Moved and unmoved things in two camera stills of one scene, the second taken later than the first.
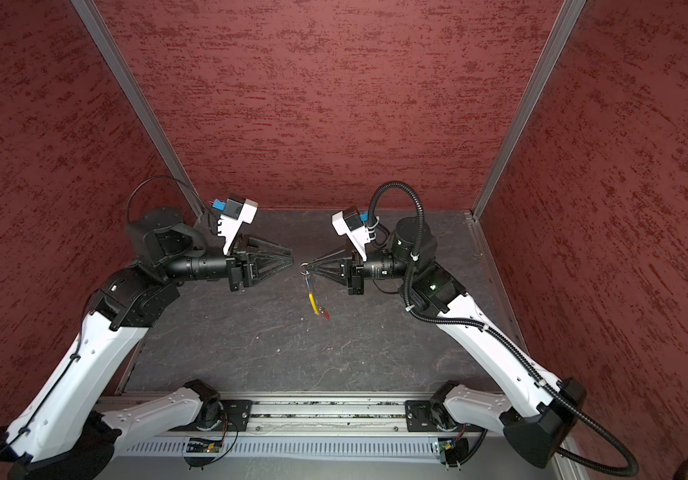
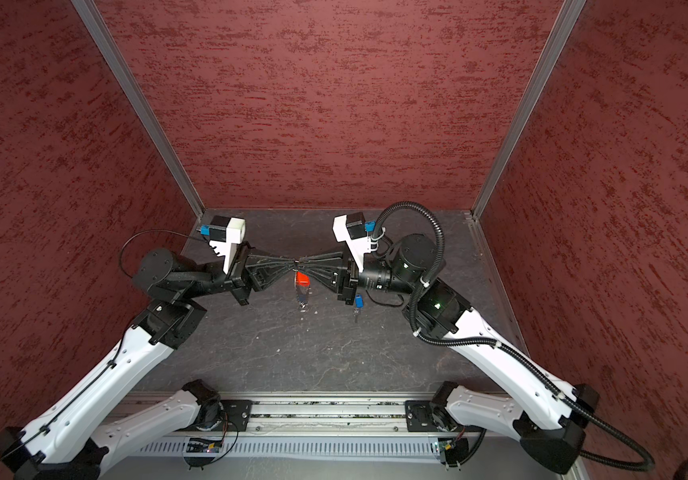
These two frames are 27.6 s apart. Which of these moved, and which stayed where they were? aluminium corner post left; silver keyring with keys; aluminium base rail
Moved: silver keyring with keys
Stayed: aluminium base rail; aluminium corner post left
